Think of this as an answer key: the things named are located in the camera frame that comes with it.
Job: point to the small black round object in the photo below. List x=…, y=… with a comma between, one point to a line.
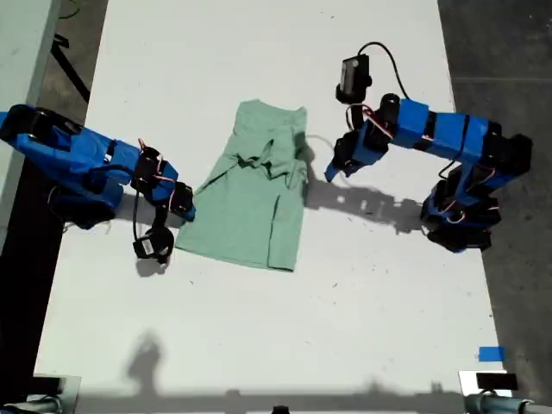
x=280, y=409

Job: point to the pale green bench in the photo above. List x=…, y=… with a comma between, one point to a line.
x=21, y=52

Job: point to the pale green T-shirt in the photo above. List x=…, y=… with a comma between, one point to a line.
x=241, y=207

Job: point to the blue tape strip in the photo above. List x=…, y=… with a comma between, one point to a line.
x=491, y=353

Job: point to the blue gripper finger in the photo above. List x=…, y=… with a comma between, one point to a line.
x=330, y=171
x=337, y=173
x=191, y=215

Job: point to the small black box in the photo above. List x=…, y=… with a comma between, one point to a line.
x=45, y=384
x=496, y=381

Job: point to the black mat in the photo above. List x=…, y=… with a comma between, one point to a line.
x=26, y=280

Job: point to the robot arm blue black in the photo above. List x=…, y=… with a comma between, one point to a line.
x=448, y=129
x=86, y=159

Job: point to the black stand leg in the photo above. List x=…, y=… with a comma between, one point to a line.
x=71, y=73

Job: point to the black camera box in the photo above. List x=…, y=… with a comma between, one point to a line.
x=355, y=73
x=146, y=246

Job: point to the short black camera stalk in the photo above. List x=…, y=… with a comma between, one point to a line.
x=351, y=116
x=161, y=217

